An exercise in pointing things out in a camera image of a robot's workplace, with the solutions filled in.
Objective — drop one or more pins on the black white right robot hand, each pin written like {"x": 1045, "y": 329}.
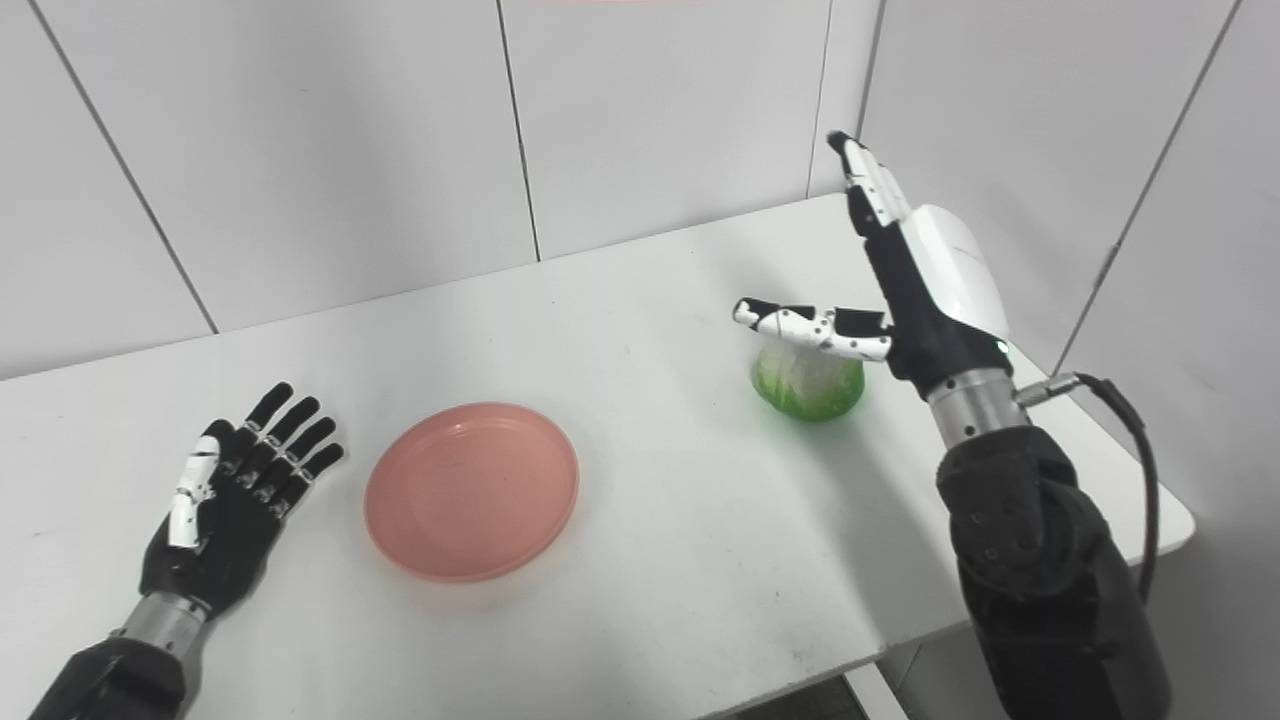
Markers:
{"x": 935, "y": 300}

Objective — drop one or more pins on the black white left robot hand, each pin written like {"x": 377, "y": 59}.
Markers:
{"x": 225, "y": 530}

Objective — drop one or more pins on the green white toy cabbage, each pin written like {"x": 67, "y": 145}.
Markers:
{"x": 810, "y": 388}

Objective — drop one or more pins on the pink round plate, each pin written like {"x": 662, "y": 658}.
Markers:
{"x": 470, "y": 490}

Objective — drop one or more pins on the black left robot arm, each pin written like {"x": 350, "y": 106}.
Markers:
{"x": 120, "y": 670}

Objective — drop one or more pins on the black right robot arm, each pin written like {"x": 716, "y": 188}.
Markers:
{"x": 1040, "y": 570}

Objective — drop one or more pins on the white table leg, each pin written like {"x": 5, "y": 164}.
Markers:
{"x": 878, "y": 695}

